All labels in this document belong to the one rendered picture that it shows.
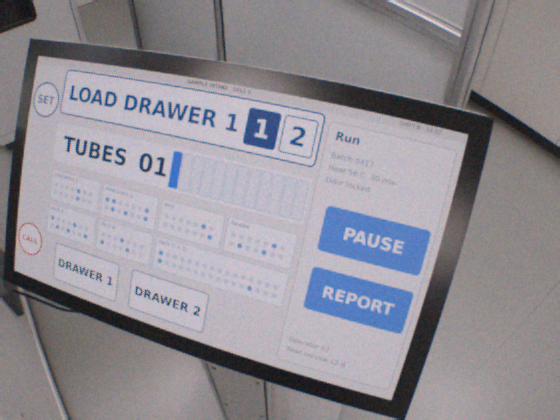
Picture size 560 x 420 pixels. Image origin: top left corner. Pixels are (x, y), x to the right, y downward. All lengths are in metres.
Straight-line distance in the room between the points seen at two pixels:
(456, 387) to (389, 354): 1.16
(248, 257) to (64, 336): 1.35
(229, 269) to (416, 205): 0.19
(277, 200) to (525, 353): 1.44
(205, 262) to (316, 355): 0.15
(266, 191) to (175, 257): 0.12
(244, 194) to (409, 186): 0.16
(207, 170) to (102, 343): 1.28
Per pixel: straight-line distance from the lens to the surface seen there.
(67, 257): 0.56
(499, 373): 1.69
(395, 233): 0.42
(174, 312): 0.50
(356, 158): 0.42
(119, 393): 1.58
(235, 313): 0.47
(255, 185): 0.44
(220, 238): 0.45
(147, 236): 0.49
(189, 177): 0.46
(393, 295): 0.44
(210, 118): 0.45
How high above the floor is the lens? 1.43
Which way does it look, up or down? 49 degrees down
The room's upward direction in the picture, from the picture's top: 1 degrees clockwise
